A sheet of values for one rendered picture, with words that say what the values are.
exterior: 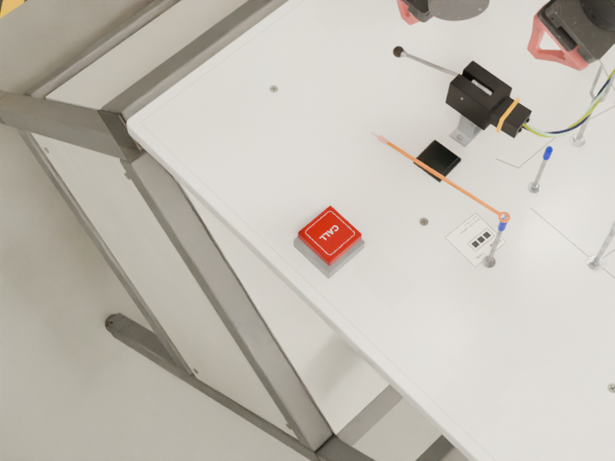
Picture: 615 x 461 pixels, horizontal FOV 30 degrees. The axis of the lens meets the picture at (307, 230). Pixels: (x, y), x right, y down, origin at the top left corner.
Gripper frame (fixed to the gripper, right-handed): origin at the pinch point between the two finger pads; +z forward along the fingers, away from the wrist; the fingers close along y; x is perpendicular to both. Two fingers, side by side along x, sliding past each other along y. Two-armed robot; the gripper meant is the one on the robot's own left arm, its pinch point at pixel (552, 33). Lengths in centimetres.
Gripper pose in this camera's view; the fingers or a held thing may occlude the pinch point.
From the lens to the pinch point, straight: 116.2
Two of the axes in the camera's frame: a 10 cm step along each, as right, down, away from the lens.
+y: 6.6, -6.6, 3.6
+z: -3.4, 1.7, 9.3
